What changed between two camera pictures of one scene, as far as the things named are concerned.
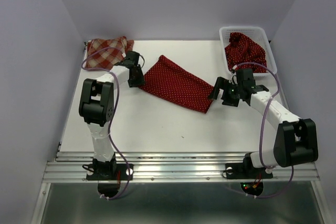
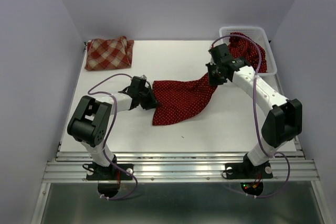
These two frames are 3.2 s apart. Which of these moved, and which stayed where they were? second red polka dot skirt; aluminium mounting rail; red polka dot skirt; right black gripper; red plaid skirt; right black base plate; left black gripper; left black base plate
Moved: left black gripper; right black gripper; red polka dot skirt
Stayed: red plaid skirt; second red polka dot skirt; aluminium mounting rail; right black base plate; left black base plate
